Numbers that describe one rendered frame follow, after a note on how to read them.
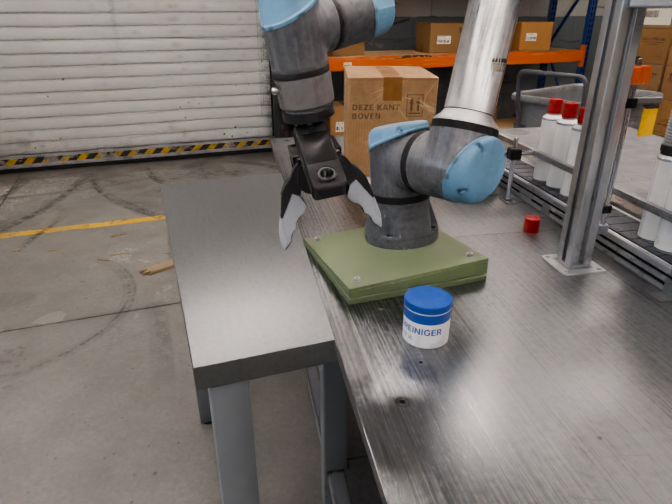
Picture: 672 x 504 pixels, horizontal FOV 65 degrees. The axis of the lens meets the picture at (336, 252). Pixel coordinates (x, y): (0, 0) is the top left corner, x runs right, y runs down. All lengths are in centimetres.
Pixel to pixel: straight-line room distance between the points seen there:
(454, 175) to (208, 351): 47
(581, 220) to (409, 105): 61
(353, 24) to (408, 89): 76
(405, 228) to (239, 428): 47
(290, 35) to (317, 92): 8
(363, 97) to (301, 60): 79
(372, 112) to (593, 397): 96
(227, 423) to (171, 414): 114
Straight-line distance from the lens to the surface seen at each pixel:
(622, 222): 126
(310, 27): 70
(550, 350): 85
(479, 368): 78
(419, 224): 104
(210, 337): 84
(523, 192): 147
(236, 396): 85
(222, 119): 521
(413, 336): 80
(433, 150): 93
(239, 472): 96
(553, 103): 143
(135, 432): 199
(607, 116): 104
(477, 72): 95
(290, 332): 84
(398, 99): 149
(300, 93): 70
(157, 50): 510
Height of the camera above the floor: 129
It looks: 25 degrees down
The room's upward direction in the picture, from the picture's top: straight up
